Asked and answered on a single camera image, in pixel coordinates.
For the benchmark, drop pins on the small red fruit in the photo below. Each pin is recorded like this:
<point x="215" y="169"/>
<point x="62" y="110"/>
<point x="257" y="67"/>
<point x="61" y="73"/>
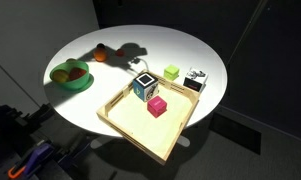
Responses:
<point x="120" y="52"/>

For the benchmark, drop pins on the green plastic bowl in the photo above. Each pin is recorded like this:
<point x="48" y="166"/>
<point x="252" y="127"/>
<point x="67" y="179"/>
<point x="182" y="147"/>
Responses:
<point x="73" y="83"/>

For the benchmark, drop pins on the yellow orange fruit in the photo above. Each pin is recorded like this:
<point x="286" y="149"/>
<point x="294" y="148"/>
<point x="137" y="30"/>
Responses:
<point x="60" y="76"/>

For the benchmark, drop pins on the blue white patterned cube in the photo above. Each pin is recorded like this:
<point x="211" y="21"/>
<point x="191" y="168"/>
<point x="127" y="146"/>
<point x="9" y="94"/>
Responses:
<point x="145" y="87"/>

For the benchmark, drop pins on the pink cube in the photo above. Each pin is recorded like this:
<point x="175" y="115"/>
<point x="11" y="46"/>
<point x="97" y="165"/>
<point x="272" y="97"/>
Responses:
<point x="157" y="106"/>

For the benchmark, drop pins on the lime green cube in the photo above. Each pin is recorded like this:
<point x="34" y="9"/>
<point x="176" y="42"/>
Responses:
<point x="171" y="72"/>

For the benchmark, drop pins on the light wooden tray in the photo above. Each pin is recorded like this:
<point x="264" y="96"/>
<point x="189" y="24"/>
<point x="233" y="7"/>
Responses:
<point x="150" y="133"/>

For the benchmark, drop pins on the black white checkered box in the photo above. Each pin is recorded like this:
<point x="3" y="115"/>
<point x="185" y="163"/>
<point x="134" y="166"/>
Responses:
<point x="195" y="80"/>

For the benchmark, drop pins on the dark purple plum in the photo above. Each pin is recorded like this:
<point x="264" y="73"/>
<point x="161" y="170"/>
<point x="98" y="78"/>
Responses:
<point x="100" y="45"/>

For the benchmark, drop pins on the red apple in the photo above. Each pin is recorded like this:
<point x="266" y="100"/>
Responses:
<point x="77" y="73"/>

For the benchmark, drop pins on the purple clamp orange tip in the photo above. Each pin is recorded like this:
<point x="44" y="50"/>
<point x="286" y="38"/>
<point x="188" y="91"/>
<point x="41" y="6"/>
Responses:
<point x="35" y="158"/>

